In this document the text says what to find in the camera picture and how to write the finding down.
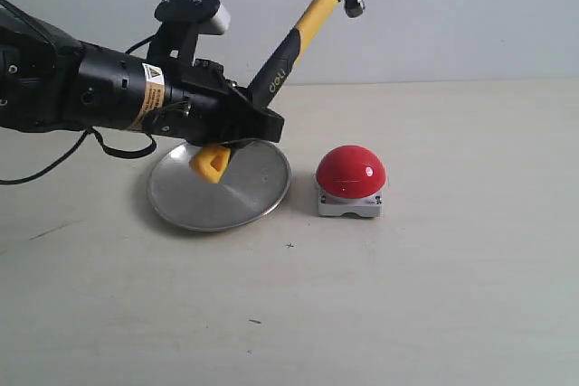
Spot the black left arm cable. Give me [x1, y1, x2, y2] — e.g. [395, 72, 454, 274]
[0, 0, 158, 186]

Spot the red dome push button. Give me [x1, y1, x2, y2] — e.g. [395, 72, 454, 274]
[315, 145, 389, 219]

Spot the round steel plate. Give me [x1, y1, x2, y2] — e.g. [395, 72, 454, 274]
[147, 141, 291, 232]

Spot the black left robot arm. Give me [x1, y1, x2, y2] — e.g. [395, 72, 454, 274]
[1, 0, 284, 148]

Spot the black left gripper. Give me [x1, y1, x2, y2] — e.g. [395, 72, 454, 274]
[144, 20, 285, 162]

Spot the yellow black claw hammer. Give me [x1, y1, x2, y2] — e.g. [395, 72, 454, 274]
[190, 0, 365, 184]

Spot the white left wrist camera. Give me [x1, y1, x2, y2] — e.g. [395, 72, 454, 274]
[154, 0, 231, 35]

